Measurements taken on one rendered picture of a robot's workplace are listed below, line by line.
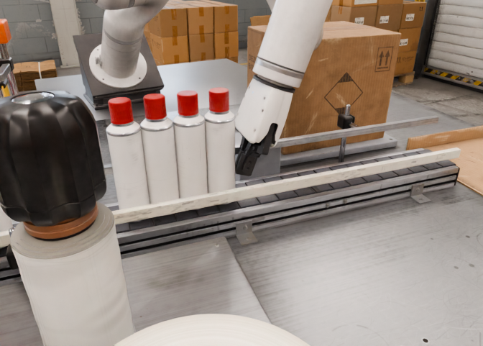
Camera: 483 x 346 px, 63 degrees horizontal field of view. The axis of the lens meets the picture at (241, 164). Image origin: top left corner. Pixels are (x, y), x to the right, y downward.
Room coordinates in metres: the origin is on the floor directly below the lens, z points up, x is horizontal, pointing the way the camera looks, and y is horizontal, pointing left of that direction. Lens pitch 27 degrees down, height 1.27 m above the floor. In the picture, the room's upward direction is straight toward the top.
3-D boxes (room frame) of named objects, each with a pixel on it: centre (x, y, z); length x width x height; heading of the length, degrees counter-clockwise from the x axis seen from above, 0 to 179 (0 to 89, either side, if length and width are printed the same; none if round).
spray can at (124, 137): (0.57, 0.18, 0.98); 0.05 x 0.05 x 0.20
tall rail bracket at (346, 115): (0.81, -0.24, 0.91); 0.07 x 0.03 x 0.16; 20
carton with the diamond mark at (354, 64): (1.04, -0.20, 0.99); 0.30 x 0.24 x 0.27; 111
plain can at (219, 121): (0.63, 0.04, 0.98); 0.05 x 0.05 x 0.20
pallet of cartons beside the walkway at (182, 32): (4.53, 0.66, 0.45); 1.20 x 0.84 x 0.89; 29
